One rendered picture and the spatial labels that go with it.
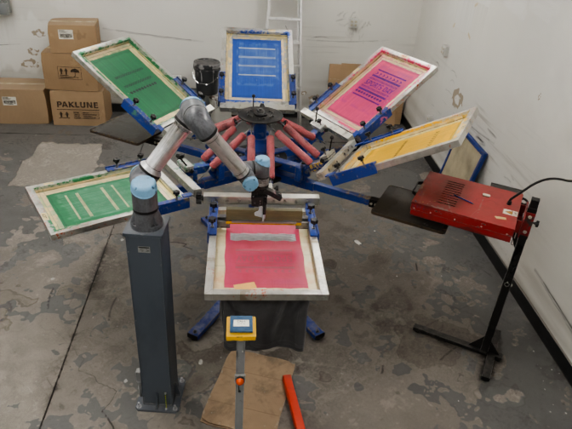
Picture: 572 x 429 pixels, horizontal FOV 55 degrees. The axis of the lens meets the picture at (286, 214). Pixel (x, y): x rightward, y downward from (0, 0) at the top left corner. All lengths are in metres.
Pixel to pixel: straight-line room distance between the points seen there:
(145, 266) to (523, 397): 2.43
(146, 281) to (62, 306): 1.48
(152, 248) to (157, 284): 0.21
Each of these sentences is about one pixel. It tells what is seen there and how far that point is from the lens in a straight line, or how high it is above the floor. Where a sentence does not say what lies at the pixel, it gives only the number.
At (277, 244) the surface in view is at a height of 0.95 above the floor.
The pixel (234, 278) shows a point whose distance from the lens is 2.74.
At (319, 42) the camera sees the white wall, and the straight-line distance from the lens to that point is 6.99.
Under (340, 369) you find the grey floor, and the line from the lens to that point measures 3.66.
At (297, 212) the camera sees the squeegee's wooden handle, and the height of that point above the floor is 1.13.
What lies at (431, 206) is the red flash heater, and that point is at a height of 1.10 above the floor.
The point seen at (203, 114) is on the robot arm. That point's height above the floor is 1.74.
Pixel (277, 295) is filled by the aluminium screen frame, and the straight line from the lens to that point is 2.61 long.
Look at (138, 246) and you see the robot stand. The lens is 2.70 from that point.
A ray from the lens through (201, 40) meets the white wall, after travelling 6.95.
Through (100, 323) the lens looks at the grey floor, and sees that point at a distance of 4.01.
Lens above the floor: 2.65
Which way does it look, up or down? 31 degrees down
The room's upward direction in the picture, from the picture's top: 4 degrees clockwise
